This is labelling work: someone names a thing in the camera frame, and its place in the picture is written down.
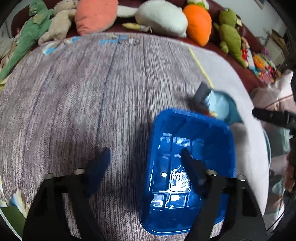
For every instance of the plaid blanket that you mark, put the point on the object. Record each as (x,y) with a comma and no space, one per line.
(270,97)

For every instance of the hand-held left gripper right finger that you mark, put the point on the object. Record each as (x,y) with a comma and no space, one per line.
(193,171)

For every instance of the pink carrot plush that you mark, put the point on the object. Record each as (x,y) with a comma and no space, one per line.
(94,16)

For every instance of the white plush animal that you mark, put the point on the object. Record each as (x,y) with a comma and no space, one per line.
(161,20)

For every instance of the dark grey object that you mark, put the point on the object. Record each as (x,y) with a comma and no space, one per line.
(201,91)

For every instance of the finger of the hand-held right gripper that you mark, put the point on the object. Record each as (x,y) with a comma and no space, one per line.
(272,117)

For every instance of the orange carrot plush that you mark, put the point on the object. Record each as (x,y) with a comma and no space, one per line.
(198,23)

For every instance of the pile of colourful toys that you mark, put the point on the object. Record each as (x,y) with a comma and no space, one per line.
(263,67)

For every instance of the blue plastic tray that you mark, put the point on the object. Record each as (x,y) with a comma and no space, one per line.
(171,143)

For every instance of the green crocodile plush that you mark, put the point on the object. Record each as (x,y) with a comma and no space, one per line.
(25,41)

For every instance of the dark red sofa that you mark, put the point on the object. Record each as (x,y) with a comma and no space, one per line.
(245,76)

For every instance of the small teddy bear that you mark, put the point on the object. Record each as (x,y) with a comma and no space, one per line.
(245,52)

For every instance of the cardboard box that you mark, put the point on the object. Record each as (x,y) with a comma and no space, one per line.
(276,40)

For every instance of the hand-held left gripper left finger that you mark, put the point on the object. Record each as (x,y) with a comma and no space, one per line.
(99,171)

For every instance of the person's right hand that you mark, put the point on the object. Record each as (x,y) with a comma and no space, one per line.
(291,172)

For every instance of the teal waste bin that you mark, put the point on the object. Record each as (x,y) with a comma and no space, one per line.
(269,150)

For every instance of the beige rabbit plush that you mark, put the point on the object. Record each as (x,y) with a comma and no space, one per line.
(57,25)

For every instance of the light blue packet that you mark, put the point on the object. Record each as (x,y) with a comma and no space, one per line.
(219,104)

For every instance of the green frog plush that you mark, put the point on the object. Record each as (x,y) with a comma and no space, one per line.
(229,34)

